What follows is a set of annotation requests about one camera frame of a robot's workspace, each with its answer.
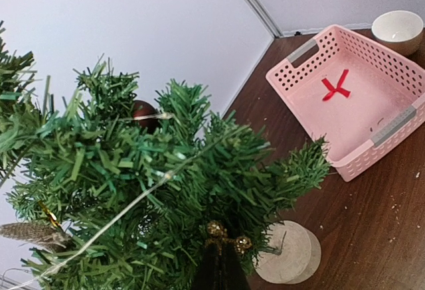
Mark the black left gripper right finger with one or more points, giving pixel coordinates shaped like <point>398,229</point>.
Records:
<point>232,275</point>

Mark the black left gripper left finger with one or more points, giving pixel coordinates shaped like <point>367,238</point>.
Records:
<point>210,274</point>

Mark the small green christmas tree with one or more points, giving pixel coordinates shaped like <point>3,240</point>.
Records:
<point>135,204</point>

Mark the burlap bow ornament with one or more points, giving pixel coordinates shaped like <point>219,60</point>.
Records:
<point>47,237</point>

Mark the red christmas ball ornament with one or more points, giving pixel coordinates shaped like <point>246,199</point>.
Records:
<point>141,109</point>

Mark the red ribbon ornament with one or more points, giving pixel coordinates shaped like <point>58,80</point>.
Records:
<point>336,89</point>

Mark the pink perforated plastic basket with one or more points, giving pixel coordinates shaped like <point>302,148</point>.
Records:
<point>386,103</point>

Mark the white ceramic bowl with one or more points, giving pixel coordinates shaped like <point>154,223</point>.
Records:
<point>400,31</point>

